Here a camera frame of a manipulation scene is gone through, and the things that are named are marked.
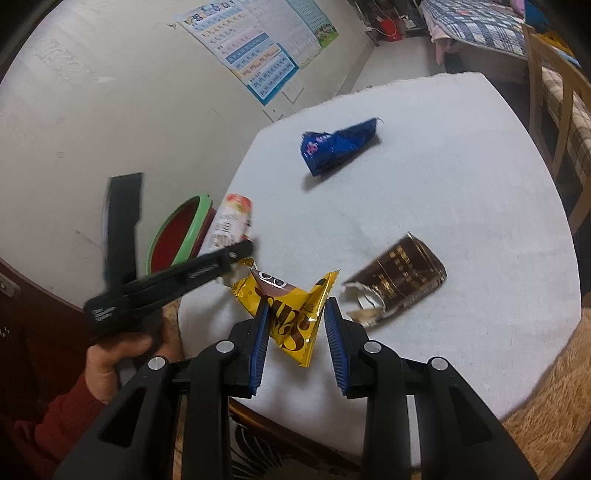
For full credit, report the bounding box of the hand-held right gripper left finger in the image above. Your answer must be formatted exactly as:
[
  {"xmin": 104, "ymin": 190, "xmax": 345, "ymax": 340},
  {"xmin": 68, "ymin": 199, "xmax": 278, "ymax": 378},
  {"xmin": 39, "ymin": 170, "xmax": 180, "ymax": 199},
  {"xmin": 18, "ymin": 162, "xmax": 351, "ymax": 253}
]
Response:
[{"xmin": 53, "ymin": 298, "xmax": 271, "ymax": 480}]

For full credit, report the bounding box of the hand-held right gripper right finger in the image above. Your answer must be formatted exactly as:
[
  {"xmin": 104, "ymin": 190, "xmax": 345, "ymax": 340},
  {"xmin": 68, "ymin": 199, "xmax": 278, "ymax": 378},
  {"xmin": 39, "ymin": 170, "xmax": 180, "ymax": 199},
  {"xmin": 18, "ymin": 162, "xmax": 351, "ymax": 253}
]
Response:
[{"xmin": 324, "ymin": 296, "xmax": 539, "ymax": 480}]

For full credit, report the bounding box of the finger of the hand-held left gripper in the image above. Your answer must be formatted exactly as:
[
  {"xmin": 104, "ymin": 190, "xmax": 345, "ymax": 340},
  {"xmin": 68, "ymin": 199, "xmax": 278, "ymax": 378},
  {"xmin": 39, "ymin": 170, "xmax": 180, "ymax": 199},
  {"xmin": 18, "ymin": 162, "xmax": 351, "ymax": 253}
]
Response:
[
  {"xmin": 137, "ymin": 240, "xmax": 254, "ymax": 309},
  {"xmin": 102, "ymin": 173, "xmax": 145, "ymax": 288}
]

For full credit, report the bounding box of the yellow snack wrapper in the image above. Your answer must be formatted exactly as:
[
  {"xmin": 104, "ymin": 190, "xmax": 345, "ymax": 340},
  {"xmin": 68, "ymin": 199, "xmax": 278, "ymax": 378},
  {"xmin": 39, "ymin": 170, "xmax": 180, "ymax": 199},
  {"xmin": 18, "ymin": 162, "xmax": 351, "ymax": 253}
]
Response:
[{"xmin": 231, "ymin": 270, "xmax": 342, "ymax": 369}]

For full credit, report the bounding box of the green-rimmed red bin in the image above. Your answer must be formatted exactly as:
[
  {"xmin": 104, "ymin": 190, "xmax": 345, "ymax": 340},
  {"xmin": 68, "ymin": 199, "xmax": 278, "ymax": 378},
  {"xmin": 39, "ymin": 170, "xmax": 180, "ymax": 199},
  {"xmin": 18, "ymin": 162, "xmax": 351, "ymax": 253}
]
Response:
[{"xmin": 145, "ymin": 195, "xmax": 218, "ymax": 275}]

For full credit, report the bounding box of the white and red packet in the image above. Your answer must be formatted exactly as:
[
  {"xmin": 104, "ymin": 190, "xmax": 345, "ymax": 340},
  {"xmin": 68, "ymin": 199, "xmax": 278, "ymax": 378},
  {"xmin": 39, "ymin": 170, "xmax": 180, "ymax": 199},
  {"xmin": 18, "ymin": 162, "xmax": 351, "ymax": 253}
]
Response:
[{"xmin": 198, "ymin": 193, "xmax": 257, "ymax": 259}]

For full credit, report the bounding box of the person's left forearm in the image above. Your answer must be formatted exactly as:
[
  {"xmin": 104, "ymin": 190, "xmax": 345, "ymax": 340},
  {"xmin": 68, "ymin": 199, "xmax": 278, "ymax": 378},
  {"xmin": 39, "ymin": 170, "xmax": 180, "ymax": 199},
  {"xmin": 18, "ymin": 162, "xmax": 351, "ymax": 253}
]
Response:
[{"xmin": 9, "ymin": 374, "xmax": 109, "ymax": 480}]

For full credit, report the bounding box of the person's left hand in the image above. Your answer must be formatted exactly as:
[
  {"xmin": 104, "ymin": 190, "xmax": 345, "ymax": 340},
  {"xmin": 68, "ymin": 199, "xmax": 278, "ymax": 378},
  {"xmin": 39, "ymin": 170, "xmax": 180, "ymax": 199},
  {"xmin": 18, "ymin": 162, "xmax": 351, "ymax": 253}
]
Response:
[{"xmin": 85, "ymin": 309, "xmax": 183, "ymax": 407}]

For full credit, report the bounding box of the round wooden table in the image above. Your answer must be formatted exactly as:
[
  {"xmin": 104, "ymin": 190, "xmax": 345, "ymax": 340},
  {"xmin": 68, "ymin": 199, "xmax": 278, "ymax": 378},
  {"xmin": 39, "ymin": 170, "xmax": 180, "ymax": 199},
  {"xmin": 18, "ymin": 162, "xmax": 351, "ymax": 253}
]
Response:
[{"xmin": 228, "ymin": 399, "xmax": 370, "ymax": 480}]

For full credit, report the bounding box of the brown wooden cabinet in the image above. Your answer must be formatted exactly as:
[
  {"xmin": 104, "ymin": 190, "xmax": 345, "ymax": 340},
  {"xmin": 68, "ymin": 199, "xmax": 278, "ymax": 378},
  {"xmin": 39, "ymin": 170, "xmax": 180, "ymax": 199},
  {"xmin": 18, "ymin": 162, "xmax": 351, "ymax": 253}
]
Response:
[{"xmin": 0, "ymin": 258, "xmax": 107, "ymax": 416}]

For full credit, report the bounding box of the brown torn wrapper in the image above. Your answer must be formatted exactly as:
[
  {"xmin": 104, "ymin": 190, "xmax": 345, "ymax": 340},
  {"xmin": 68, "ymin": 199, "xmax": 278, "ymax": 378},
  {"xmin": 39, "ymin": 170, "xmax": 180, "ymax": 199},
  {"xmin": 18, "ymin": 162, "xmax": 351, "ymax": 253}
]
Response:
[{"xmin": 342, "ymin": 233, "xmax": 448, "ymax": 328}]

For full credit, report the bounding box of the blue snack wrapper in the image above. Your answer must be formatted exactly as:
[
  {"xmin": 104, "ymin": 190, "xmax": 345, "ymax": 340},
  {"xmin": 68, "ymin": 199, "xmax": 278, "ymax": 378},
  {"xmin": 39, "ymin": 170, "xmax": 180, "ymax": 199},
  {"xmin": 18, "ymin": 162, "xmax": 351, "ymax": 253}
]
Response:
[{"xmin": 300, "ymin": 117, "xmax": 382, "ymax": 177}]

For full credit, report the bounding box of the white tablecloth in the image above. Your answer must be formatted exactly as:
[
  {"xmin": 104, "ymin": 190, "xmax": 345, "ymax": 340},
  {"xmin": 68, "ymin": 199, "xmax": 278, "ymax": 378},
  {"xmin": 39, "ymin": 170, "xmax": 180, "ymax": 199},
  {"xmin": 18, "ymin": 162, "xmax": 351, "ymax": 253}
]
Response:
[{"xmin": 178, "ymin": 74, "xmax": 583, "ymax": 467}]

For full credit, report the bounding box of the red bucket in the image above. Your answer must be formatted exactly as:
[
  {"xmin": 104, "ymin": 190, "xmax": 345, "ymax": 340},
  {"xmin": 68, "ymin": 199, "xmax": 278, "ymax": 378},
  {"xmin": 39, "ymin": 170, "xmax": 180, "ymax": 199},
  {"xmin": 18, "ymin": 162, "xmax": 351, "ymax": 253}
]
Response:
[{"xmin": 375, "ymin": 16, "xmax": 400, "ymax": 42}]

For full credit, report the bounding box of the dark wooden shelf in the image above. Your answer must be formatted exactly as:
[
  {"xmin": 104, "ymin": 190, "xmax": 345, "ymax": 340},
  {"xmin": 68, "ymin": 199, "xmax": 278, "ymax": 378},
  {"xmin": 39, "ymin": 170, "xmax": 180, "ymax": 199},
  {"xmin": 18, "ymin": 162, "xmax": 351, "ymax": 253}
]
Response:
[{"xmin": 351, "ymin": 0, "xmax": 426, "ymax": 42}]

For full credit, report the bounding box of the pink bed sheet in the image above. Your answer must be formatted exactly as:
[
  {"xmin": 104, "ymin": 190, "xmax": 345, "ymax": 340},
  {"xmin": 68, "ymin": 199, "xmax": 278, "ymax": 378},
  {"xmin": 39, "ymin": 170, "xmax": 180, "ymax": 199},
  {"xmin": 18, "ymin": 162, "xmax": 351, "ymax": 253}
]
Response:
[{"xmin": 431, "ymin": 37, "xmax": 456, "ymax": 66}]

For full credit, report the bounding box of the checked chair cushion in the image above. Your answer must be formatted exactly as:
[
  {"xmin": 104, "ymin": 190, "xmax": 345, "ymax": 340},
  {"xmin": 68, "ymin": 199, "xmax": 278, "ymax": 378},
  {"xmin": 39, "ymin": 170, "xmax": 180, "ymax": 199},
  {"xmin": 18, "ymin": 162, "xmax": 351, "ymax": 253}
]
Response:
[{"xmin": 540, "ymin": 65, "xmax": 591, "ymax": 195}]

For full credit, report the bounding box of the light wooden chair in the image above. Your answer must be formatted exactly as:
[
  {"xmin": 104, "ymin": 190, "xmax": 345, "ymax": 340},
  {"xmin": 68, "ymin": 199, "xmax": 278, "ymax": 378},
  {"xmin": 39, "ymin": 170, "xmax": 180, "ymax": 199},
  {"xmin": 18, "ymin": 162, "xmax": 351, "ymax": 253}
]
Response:
[{"xmin": 522, "ymin": 23, "xmax": 591, "ymax": 236}]

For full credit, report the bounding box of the blue plaid bed blanket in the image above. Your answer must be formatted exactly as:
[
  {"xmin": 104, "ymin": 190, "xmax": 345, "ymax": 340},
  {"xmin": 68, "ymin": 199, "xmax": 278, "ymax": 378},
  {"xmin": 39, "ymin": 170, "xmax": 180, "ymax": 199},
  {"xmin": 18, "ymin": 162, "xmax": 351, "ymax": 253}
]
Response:
[{"xmin": 418, "ymin": 0, "xmax": 532, "ymax": 61}]

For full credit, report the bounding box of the blue-banded wall poster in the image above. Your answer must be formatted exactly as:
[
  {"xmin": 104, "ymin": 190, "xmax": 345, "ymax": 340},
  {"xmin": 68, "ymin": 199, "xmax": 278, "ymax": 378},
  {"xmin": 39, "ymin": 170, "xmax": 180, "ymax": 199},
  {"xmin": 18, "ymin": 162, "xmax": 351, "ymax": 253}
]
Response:
[{"xmin": 173, "ymin": 0, "xmax": 298, "ymax": 107}]

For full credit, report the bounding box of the grid chart wall poster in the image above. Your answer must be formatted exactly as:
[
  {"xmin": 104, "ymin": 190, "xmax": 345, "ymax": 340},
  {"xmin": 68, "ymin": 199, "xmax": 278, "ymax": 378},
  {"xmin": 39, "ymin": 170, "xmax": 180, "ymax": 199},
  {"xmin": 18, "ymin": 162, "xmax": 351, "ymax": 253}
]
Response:
[{"xmin": 240, "ymin": 0, "xmax": 340, "ymax": 71}]

